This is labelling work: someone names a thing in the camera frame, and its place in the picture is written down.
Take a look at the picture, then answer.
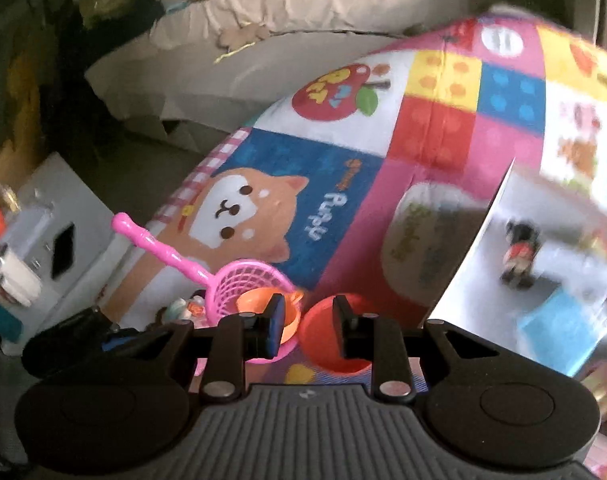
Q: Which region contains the small white toy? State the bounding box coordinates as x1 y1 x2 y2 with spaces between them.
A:
166 295 207 322

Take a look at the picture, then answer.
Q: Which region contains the red toy cup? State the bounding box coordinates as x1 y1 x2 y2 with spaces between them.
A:
298 294 380 376

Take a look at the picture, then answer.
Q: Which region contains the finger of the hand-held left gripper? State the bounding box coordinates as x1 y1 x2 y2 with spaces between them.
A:
22 308 151 379

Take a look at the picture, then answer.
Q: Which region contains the blue white wet wipes packet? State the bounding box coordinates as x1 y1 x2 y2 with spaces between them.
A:
517 290 607 377

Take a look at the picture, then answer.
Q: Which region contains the orange toy bowl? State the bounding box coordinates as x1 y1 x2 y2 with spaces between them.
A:
236 287 304 347

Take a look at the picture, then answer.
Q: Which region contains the grey covered sofa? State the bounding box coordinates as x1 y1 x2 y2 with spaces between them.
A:
83 0 509 153

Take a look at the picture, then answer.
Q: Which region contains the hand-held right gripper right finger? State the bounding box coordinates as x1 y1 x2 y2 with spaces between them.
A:
332 294 501 404

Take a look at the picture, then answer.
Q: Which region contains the black red toy figure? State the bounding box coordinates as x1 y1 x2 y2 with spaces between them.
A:
501 219 542 289

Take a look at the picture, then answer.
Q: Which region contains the pink toy strainer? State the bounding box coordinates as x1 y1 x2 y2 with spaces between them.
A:
112 212 297 333

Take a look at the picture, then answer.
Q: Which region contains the colourful printed play mat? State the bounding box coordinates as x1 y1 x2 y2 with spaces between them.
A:
97 4 607 480

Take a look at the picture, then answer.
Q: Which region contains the white cardboard carton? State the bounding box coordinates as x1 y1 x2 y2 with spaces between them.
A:
0 152 125 307

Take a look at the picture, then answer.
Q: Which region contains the pink cardboard box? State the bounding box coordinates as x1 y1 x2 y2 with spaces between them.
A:
426 166 607 378

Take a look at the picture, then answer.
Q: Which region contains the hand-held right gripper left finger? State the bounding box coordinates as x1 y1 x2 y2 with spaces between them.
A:
128 292 289 404

